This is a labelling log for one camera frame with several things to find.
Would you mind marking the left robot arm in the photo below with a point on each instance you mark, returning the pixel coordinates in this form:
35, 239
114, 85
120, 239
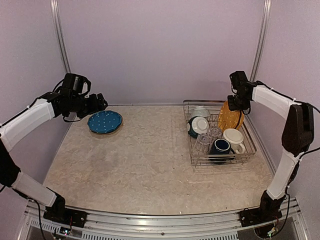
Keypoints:
45, 108

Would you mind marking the right aluminium frame post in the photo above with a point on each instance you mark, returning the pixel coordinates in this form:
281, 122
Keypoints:
261, 39

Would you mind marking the left aluminium frame post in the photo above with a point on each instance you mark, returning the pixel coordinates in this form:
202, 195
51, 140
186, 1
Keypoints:
54, 4

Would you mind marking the dark blue mug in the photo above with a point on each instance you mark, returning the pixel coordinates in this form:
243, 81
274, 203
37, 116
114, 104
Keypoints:
221, 147

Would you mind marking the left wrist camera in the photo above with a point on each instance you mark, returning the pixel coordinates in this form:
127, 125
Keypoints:
75, 85

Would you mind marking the white ceramic mug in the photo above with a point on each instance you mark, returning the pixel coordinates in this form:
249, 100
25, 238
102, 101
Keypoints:
236, 140

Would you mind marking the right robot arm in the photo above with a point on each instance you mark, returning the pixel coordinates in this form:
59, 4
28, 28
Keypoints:
297, 136

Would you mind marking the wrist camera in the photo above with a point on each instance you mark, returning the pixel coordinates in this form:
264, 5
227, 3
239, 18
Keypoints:
75, 85
238, 78

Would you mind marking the light green grid bowl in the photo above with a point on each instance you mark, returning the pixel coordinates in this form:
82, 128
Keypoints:
200, 111

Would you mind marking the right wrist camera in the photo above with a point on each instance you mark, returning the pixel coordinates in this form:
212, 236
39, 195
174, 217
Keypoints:
238, 78

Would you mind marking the yellow polka dot plate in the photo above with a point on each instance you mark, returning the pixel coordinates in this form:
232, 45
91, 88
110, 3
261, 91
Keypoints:
228, 119

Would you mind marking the dark teal bowl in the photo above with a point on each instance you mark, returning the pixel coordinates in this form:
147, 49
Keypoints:
197, 125

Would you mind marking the aluminium frame post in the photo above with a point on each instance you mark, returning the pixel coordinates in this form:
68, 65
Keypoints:
54, 4
261, 39

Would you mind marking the wire metal dish rack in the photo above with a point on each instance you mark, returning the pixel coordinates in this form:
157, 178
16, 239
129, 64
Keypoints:
214, 160

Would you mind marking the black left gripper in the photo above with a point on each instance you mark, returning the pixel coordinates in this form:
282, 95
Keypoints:
95, 107

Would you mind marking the clear drinking glass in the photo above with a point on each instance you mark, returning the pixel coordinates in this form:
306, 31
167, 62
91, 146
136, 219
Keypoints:
214, 132
202, 145

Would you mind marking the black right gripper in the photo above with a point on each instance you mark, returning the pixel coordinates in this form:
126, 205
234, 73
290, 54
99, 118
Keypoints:
232, 107

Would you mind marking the front aluminium rail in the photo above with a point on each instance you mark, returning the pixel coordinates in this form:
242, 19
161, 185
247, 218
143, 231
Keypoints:
103, 225

